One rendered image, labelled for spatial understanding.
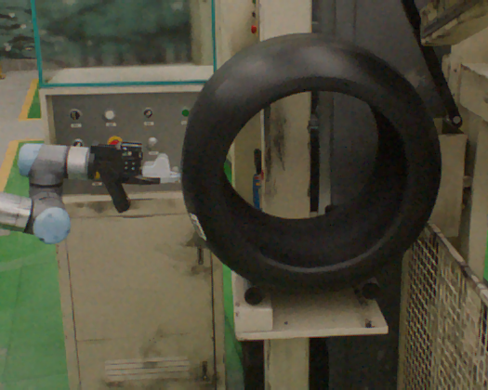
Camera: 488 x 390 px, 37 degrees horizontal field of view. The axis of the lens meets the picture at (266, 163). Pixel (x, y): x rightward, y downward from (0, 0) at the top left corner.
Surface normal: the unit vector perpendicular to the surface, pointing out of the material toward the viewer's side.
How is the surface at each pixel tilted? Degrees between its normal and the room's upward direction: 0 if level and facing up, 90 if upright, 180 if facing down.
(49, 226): 90
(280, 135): 90
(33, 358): 0
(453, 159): 90
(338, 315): 0
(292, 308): 0
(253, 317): 90
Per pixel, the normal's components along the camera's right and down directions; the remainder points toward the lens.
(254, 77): -0.32, -0.41
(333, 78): 0.10, 0.11
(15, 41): 0.24, 0.29
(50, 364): -0.01, -0.96
